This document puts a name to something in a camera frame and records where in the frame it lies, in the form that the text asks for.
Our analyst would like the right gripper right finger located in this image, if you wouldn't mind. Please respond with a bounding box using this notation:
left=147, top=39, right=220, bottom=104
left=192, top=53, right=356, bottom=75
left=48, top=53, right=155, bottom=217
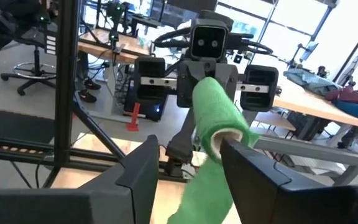
left=219, top=138, right=358, bottom=224

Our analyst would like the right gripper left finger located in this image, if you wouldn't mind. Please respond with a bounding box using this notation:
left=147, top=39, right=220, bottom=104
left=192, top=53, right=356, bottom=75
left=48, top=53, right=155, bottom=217
left=0, top=134, right=160, bottom=224

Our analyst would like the green elastic bandage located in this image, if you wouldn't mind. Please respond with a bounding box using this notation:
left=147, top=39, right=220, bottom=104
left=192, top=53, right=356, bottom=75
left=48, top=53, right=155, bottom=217
left=166, top=77, right=260, bottom=224

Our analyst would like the black computer tower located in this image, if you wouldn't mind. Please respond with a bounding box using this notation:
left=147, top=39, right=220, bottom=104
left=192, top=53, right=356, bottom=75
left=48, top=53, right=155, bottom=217
left=123, top=77, right=169, bottom=123

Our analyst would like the wooden lab table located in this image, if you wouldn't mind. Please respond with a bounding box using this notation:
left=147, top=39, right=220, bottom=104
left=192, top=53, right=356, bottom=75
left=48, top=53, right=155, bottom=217
left=78, top=28, right=154, bottom=65

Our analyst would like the red floor stand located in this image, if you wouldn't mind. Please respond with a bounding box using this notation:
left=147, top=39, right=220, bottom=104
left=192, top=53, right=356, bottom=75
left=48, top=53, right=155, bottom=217
left=126, top=102, right=142, bottom=133

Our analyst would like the wooden side table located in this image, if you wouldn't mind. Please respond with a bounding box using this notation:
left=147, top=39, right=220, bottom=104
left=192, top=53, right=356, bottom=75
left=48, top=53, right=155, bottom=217
left=272, top=77, right=358, bottom=131

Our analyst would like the tilted desk monitor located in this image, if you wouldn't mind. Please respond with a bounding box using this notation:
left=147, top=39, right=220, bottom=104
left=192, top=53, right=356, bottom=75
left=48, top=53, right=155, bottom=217
left=300, top=41, right=319, bottom=62

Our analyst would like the pile of clothes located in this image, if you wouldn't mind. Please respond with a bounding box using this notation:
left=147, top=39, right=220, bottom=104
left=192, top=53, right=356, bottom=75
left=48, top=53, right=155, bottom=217
left=283, top=67, right=358, bottom=123

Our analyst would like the black box with white labels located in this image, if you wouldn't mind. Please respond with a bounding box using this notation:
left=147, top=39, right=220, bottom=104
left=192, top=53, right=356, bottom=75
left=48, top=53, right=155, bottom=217
left=42, top=29, right=58, bottom=56

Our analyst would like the black office chair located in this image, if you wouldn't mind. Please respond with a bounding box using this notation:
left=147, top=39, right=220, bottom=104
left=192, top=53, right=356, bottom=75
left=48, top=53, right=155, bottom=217
left=0, top=27, right=58, bottom=96

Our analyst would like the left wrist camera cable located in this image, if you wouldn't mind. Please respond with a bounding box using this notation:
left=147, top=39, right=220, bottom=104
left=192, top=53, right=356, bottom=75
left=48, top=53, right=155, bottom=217
left=152, top=27, right=275, bottom=56

